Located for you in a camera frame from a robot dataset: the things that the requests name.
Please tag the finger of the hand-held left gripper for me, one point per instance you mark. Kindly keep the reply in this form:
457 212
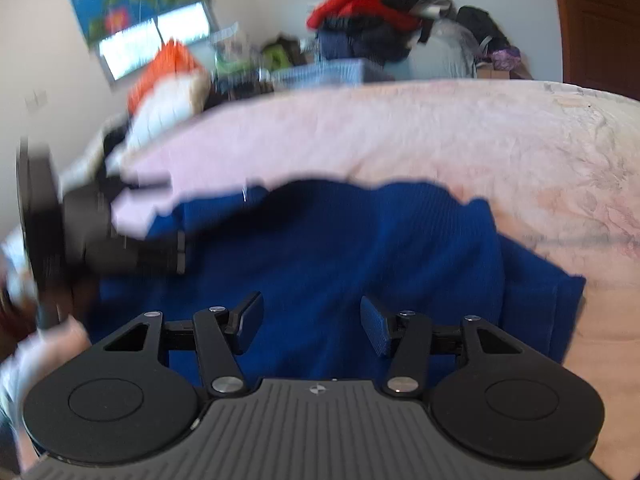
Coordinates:
130 187
145 255

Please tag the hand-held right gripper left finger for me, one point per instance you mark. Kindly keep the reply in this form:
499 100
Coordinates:
250 320

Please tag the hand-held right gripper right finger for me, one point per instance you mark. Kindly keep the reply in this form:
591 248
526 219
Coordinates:
372 327

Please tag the blue beaded sweater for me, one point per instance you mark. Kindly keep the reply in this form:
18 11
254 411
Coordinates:
325 250

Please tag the person's left forearm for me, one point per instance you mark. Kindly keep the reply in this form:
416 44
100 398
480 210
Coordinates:
45 360

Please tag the black and white patterned cloth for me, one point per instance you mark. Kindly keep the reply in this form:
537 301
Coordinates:
112 150

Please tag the white quilted pillow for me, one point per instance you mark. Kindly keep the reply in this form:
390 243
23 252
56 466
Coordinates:
160 105

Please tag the orange plastic bag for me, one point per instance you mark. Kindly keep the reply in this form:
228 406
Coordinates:
165 62

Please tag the window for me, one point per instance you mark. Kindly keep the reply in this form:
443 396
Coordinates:
135 45

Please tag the leopard print cloth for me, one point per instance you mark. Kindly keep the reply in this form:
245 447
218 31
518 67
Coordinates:
240 90

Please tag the floral pillow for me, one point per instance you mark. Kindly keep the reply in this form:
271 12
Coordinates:
230 50

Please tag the green and black bag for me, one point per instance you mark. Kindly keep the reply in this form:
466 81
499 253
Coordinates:
277 52

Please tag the pink blanket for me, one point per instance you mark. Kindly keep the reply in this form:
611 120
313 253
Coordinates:
450 125

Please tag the light blue quilted cloth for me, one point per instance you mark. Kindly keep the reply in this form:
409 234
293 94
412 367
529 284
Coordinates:
330 74

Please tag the dark blue garment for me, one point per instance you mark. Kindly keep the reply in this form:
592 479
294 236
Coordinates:
335 42

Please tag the clear plastic bag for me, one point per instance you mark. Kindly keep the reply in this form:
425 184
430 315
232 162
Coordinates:
445 55

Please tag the red garment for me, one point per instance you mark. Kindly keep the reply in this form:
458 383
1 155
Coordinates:
350 2

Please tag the purple bag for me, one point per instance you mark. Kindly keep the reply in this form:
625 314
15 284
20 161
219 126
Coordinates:
505 57

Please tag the black and white garment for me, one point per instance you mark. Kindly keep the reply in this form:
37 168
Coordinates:
420 2

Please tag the brown wooden door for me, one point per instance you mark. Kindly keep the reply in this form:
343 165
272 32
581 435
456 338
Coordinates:
600 25

